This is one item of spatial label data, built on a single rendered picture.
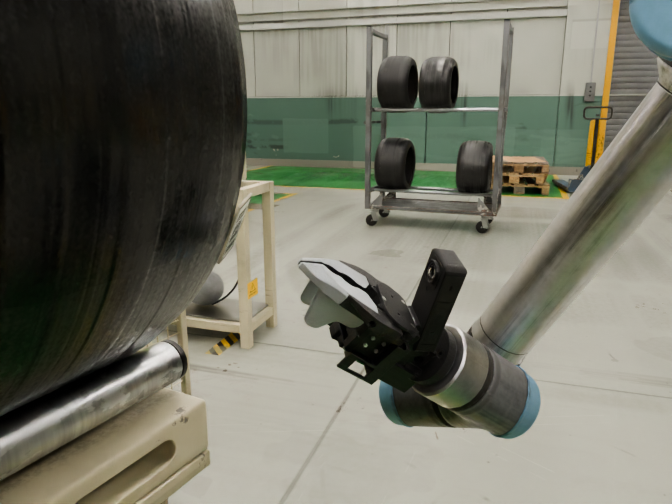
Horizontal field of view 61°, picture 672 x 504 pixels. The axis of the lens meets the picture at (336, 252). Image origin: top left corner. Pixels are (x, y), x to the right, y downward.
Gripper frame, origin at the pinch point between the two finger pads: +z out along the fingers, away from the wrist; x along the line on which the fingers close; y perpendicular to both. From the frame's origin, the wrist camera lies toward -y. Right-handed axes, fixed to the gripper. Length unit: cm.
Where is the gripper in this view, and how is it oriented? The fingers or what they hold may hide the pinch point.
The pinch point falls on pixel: (314, 263)
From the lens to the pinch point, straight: 56.0
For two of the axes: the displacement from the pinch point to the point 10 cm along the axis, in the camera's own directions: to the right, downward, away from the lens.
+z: -7.4, -4.8, -4.7
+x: -1.6, -5.5, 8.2
